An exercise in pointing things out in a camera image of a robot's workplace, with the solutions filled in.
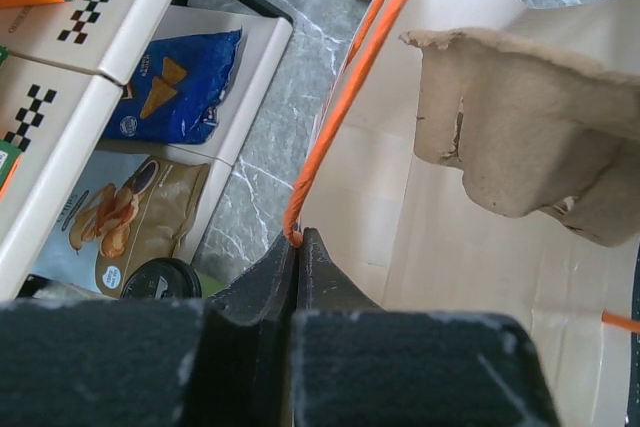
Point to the blue chips bag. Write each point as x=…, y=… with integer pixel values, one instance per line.
x=173, y=94

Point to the green paper coffee cup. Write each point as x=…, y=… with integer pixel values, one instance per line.
x=209, y=286

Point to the brown cardboard cup carrier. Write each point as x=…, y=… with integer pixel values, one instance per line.
x=531, y=128

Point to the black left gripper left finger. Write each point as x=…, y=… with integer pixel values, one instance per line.
x=220, y=361

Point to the brown chips bag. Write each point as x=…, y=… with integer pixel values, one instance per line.
x=124, y=210

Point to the black plastic cup lid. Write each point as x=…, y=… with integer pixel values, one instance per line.
x=162, y=278

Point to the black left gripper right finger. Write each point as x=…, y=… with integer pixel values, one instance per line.
x=355, y=364

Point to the white Cream Bear paper bag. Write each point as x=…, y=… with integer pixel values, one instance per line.
x=407, y=233

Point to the cream black three-tier shelf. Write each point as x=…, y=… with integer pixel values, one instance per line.
x=60, y=83

